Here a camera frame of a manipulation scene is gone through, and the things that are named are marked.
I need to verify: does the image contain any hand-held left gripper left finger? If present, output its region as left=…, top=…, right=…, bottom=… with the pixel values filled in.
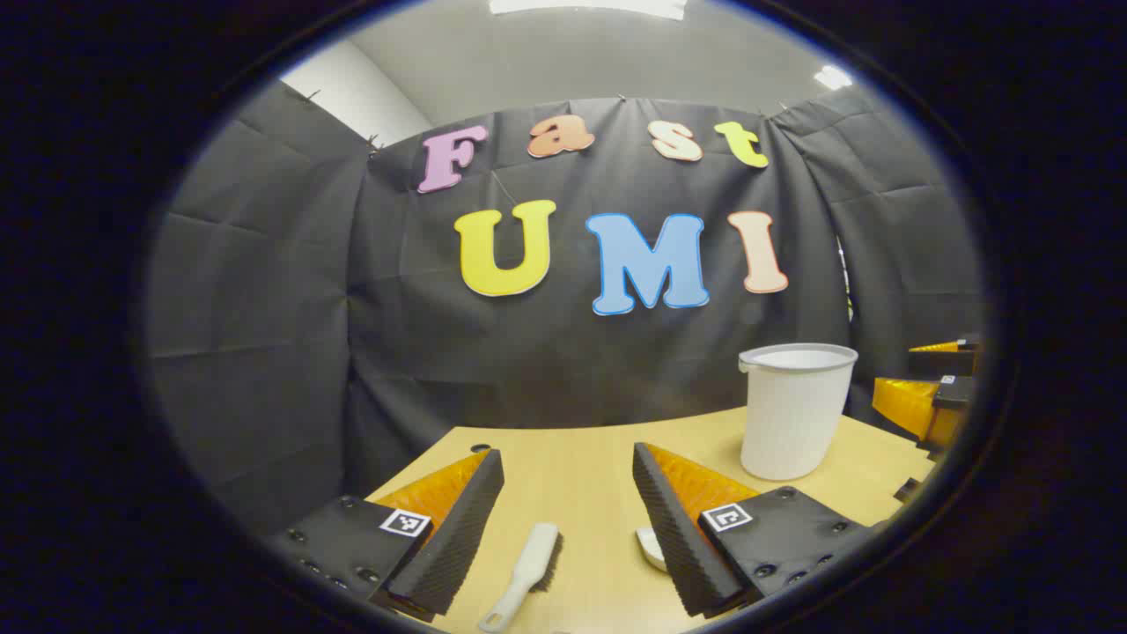
left=267, top=447, right=507, bottom=622

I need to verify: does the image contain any white plastic dustpan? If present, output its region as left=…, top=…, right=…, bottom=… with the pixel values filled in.
left=636, top=527, right=670, bottom=573

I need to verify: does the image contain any white plastic garbage bin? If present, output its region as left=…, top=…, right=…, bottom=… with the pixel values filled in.
left=738, top=343, right=859, bottom=482

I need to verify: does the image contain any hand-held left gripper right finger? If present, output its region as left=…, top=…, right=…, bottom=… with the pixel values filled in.
left=630, top=442, right=883, bottom=619

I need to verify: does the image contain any black backdrop cloth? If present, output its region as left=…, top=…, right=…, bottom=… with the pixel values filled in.
left=145, top=79, right=985, bottom=538

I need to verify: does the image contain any small white broom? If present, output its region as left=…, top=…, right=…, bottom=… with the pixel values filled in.
left=478, top=522, right=564, bottom=633

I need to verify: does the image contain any light wooden desktop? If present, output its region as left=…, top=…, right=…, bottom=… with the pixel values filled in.
left=365, top=405, right=939, bottom=634

